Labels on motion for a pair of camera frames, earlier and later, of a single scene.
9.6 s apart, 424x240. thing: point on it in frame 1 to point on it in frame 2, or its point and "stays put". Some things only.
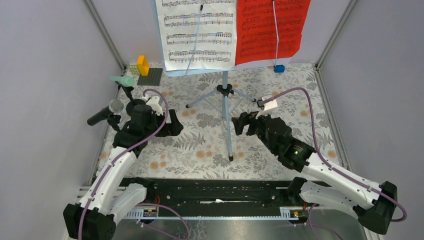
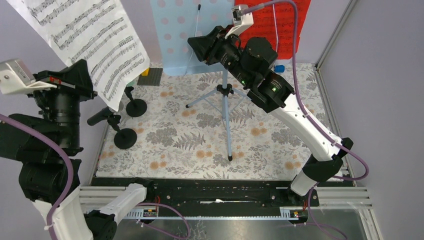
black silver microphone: x=115 y=106 stays put
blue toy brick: x=279 y=68 stays put
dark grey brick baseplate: x=153 y=78 stays put
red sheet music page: x=256 y=37 stays put
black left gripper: x=171 y=129 to x=76 y=77
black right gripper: x=245 y=119 to x=207 y=47
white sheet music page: x=215 y=46 to x=101 y=33
